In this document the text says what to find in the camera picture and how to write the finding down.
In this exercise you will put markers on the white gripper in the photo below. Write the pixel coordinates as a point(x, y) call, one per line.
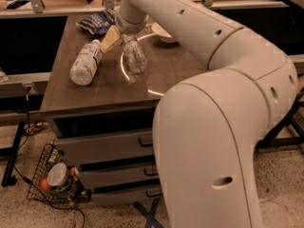
point(125, 26)

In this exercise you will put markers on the clear water bottle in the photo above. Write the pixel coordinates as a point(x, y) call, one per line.
point(133, 54)

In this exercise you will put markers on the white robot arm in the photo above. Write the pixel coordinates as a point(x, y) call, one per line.
point(206, 128)

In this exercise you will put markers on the white labelled water bottle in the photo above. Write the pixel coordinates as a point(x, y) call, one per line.
point(85, 66)

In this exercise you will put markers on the grey drawer cabinet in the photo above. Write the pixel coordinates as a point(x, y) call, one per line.
point(116, 100)

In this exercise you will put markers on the top grey drawer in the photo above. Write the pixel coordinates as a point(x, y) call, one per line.
point(106, 147)

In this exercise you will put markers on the grey drawer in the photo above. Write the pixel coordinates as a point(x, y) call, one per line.
point(118, 175)
point(106, 147)
point(127, 195)

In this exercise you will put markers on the middle grey drawer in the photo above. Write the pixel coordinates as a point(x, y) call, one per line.
point(118, 175)

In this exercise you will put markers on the silver lidded can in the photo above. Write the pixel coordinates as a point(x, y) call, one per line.
point(58, 174)

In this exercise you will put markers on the bottom grey drawer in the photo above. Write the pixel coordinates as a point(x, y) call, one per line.
point(127, 195)

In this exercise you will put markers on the orange ball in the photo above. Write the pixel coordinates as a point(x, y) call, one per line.
point(44, 186)

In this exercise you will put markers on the black left stand leg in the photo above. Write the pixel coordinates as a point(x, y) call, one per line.
point(11, 153)

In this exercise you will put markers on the blue tape cross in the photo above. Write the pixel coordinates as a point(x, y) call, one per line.
point(149, 215)

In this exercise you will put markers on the black wire basket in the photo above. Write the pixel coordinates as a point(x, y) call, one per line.
point(69, 193)

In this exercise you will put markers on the black table leg frame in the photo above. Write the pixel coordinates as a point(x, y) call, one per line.
point(271, 141)

